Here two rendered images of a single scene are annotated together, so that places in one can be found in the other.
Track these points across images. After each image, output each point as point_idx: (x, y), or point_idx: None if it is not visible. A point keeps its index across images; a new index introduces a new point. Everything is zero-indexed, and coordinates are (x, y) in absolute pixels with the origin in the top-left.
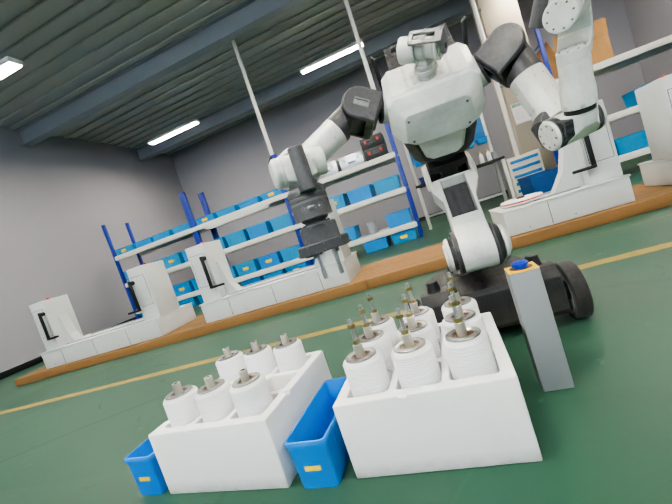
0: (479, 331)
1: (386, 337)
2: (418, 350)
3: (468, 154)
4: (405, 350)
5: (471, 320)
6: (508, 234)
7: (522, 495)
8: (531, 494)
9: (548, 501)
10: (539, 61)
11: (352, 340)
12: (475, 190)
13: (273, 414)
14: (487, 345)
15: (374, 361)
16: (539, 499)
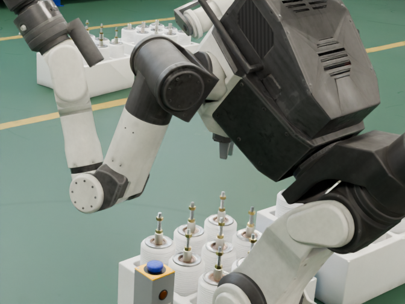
0: (146, 242)
1: (234, 240)
2: (176, 228)
3: (314, 206)
4: (185, 225)
5: (170, 257)
6: (217, 298)
7: (116, 300)
8: (112, 301)
9: (102, 301)
10: (125, 103)
11: (223, 207)
12: (261, 236)
13: (264, 218)
14: (141, 251)
15: (204, 222)
16: (106, 301)
